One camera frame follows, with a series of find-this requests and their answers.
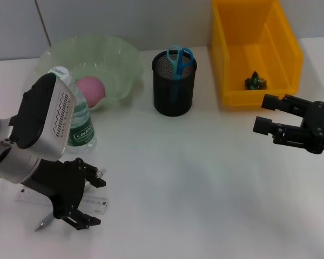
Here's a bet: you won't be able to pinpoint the transparent plastic ruler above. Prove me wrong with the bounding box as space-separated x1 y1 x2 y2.
15 188 109 215

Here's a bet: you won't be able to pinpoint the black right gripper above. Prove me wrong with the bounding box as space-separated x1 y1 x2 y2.
253 94 324 154

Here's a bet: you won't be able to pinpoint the pink peach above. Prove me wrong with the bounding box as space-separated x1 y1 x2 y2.
75 76 106 108

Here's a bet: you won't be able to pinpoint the black mesh pen holder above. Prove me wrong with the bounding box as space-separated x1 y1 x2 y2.
151 49 198 117

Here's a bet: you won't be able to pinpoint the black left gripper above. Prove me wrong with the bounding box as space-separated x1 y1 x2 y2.
20 158 106 230

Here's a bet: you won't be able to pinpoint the green plastic wrapper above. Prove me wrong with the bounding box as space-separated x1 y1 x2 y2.
244 70 268 91

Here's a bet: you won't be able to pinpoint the pale green glass fruit bowl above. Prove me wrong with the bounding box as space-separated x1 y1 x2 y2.
37 32 145 113

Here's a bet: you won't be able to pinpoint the silver pen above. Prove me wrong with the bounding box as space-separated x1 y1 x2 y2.
34 167 107 232

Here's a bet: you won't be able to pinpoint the clear green-labelled water bottle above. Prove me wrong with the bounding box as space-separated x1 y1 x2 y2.
48 66 97 154

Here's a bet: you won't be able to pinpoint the blue scissors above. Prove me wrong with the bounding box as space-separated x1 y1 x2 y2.
166 45 194 103

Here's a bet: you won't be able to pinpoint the yellow plastic bin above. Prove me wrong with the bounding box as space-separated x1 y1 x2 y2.
211 0 305 108

